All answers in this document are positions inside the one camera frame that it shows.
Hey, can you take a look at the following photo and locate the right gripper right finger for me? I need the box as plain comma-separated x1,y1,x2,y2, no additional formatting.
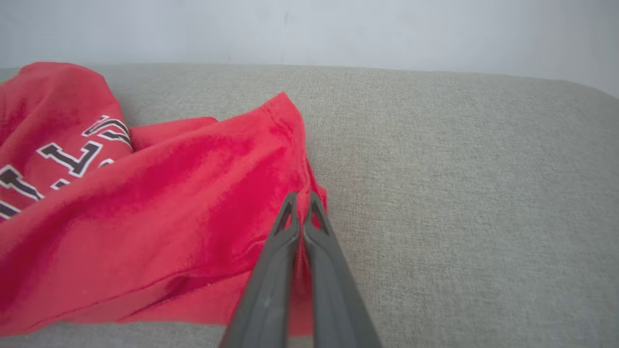
302,192,383,348

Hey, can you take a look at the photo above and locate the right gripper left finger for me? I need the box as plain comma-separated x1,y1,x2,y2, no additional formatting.
219,192,303,348

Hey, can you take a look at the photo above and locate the red Bulls 23 jersey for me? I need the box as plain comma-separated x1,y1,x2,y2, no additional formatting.
0,62,328,338

